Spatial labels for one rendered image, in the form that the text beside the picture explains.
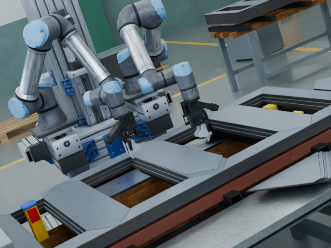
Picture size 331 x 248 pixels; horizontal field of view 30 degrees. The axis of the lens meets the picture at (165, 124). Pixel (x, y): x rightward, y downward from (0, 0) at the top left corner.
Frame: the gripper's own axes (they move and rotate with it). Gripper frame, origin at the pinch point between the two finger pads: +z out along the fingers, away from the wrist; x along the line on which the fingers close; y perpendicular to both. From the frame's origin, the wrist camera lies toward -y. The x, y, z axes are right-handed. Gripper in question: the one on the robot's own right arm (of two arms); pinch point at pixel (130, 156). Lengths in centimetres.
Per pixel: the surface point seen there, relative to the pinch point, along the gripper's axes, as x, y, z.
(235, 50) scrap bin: 443, 342, 70
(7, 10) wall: 960, 196, -66
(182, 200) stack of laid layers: -62, -8, 4
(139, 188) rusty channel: 0.3, -1.1, 15.8
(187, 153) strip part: -27.8, 15.1, 0.6
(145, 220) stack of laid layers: -62, -25, 4
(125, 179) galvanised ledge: 29.1, 3.2, 19.0
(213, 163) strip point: -51, 14, 1
